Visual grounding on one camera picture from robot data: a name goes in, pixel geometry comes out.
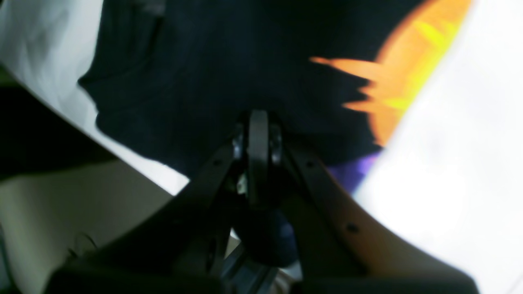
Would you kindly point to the black T-shirt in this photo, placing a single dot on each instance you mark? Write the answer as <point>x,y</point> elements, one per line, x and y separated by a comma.
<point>170,78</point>

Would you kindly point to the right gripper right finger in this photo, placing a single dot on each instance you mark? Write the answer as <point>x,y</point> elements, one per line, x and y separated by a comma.
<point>342,249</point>

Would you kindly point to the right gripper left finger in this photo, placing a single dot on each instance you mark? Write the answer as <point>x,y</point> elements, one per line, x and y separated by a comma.
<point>181,248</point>

